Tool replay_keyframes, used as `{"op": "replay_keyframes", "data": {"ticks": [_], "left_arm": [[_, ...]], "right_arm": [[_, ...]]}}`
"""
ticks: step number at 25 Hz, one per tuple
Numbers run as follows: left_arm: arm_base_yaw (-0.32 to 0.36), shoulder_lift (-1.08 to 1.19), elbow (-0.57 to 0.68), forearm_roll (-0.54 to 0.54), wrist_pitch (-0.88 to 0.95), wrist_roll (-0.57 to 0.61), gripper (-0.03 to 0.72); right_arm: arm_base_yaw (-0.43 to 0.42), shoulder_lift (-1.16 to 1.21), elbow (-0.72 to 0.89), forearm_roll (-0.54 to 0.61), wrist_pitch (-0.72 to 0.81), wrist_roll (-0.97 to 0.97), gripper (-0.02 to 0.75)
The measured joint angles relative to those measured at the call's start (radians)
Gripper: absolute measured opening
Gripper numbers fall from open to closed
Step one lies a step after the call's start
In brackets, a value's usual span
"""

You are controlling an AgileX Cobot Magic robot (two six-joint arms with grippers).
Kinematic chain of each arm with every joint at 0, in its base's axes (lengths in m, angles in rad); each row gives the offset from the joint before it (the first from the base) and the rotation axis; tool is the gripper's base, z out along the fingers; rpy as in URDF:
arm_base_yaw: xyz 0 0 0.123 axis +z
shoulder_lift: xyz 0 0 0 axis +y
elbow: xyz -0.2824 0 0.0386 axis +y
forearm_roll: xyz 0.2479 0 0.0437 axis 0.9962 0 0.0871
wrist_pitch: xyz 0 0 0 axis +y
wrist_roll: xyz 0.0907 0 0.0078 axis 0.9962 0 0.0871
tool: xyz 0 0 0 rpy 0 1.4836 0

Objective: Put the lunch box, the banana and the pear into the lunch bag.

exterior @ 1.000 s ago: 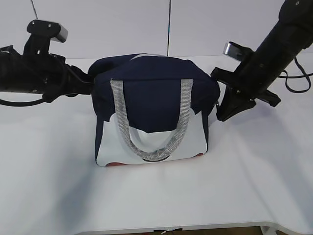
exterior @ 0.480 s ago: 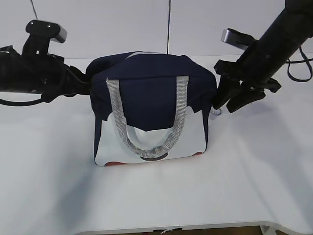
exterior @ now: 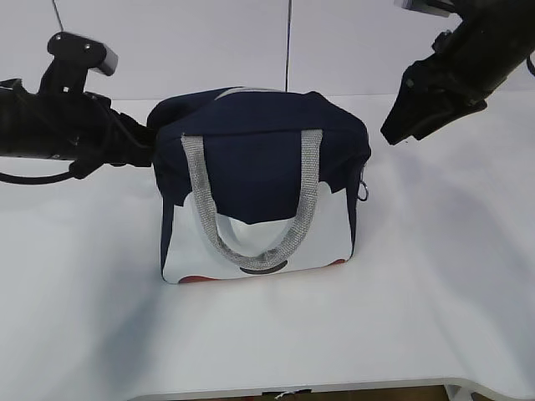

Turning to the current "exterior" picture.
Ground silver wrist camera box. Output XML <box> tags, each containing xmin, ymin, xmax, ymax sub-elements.
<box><xmin>394</xmin><ymin>0</ymin><xmax>456</xmax><ymax>18</ymax></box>
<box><xmin>39</xmin><ymin>32</ymin><xmax>119</xmax><ymax>94</ymax></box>

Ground navy lunch bag grey handles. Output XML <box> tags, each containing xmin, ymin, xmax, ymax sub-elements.
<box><xmin>147</xmin><ymin>87</ymin><xmax>371</xmax><ymax>284</ymax></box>

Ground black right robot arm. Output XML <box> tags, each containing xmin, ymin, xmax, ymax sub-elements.
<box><xmin>380</xmin><ymin>1</ymin><xmax>534</xmax><ymax>145</ymax></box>

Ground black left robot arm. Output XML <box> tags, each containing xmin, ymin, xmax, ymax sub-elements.
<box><xmin>1</xmin><ymin>79</ymin><xmax>155</xmax><ymax>177</ymax></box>

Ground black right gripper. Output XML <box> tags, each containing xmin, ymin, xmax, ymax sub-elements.
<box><xmin>380</xmin><ymin>28</ymin><xmax>502</xmax><ymax>145</ymax></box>

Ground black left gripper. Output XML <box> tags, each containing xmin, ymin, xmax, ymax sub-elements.
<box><xmin>37</xmin><ymin>91</ymin><xmax>155</xmax><ymax>171</ymax></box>

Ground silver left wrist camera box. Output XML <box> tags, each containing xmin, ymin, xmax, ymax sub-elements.
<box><xmin>39</xmin><ymin>32</ymin><xmax>119</xmax><ymax>94</ymax></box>

